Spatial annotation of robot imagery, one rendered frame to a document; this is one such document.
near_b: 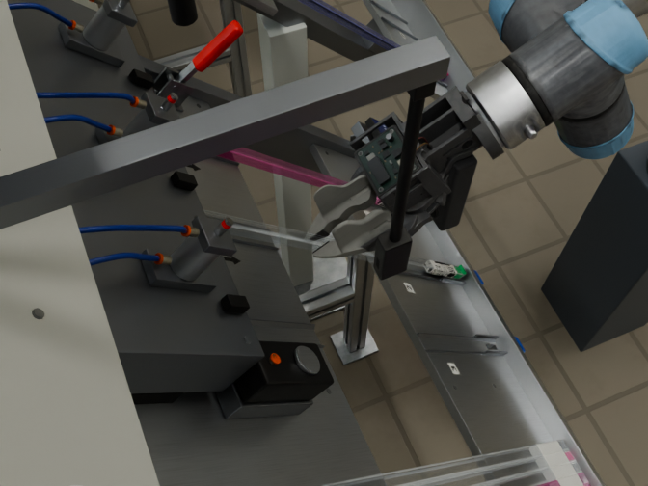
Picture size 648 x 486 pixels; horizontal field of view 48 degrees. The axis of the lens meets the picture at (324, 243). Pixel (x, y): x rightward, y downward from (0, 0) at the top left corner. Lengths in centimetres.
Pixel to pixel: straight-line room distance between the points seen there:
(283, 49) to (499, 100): 53
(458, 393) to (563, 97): 33
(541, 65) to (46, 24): 41
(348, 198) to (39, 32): 33
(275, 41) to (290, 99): 79
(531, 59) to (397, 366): 114
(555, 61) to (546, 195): 135
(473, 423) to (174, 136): 55
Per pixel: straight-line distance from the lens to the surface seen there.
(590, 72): 70
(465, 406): 82
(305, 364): 54
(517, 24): 85
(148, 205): 52
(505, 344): 98
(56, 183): 33
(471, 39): 235
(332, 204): 75
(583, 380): 181
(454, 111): 68
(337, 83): 35
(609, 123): 78
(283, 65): 118
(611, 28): 70
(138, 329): 44
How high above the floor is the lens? 161
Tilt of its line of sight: 60 degrees down
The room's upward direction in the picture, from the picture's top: straight up
